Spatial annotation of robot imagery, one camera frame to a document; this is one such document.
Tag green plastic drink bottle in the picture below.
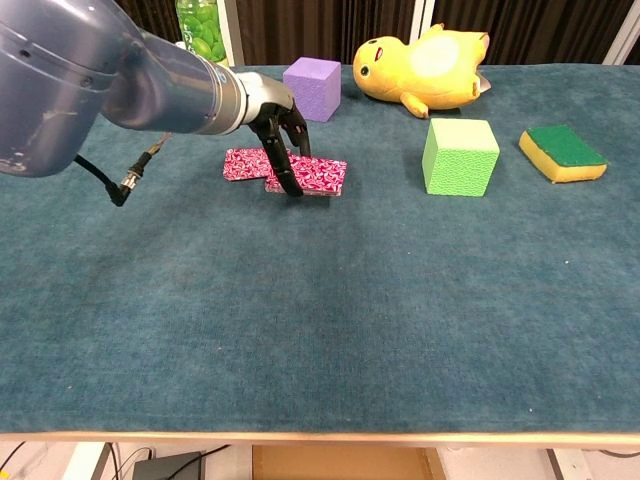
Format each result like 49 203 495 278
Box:
174 0 227 65

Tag black arm cable with plug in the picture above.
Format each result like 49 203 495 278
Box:
74 132 174 208

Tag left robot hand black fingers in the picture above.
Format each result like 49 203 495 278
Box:
234 72 312 197

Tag green foam cube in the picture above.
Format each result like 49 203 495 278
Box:
422 118 501 197

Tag black box under table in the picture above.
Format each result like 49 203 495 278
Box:
132 451 206 480

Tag green and yellow sponge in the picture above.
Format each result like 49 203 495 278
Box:
518 124 609 184

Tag white frame post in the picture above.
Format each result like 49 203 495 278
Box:
408 0 436 36
217 0 245 67
602 0 640 66

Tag teal table cloth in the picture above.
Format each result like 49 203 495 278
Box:
0 63 640 436

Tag cardboard box under table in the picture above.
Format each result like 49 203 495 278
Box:
251 444 446 480

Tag yellow plush toy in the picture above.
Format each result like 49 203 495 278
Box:
352 23 492 120

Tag purple foam cube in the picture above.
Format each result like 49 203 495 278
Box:
282 56 343 123

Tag pink patterned playing card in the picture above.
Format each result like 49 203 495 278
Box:
263 153 348 198

